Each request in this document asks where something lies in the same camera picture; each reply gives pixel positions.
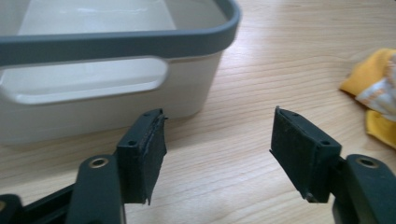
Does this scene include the white bin with grey rim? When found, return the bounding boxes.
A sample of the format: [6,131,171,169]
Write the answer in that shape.
[0,0,242,146]

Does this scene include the yellow and white cloth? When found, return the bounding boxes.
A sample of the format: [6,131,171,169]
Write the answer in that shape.
[339,48,396,149]

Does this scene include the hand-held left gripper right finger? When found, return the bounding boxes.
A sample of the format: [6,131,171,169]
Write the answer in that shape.
[269,105,396,224]

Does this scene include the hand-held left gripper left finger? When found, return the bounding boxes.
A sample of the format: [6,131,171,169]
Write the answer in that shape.
[65,107,168,224]

